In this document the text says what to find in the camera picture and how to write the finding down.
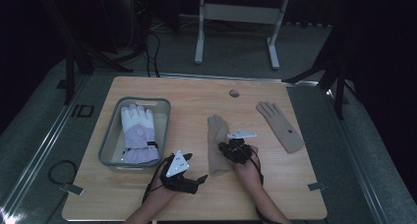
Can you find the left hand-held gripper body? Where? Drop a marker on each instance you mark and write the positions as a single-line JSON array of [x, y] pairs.
[[177, 175]]

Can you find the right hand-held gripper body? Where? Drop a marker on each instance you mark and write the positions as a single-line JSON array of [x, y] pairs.
[[239, 150]]

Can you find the beige knit glove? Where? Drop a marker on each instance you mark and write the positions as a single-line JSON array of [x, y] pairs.
[[282, 127], [218, 145]]

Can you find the purple and white glove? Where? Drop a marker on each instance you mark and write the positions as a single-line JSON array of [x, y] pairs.
[[139, 135]]

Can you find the grey plastic basin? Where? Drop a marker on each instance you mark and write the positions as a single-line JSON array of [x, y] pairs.
[[114, 142]]

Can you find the person's left hand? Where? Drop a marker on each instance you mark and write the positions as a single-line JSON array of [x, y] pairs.
[[160, 191]]

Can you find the person's right hand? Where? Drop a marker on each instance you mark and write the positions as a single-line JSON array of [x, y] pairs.
[[247, 173]]

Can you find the grey tape piece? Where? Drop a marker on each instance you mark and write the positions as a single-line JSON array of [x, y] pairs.
[[72, 189], [317, 186]]

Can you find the black tripod stand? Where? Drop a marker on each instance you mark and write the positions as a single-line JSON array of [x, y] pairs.
[[70, 53], [336, 73]]

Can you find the dark equipment with red light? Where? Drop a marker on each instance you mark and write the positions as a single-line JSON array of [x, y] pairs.
[[141, 1]]

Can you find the metal floor rail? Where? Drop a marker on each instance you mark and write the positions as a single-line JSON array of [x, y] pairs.
[[39, 148], [357, 152], [229, 77]]

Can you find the white desk frame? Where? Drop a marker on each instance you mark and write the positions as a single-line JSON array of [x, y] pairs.
[[241, 12]]

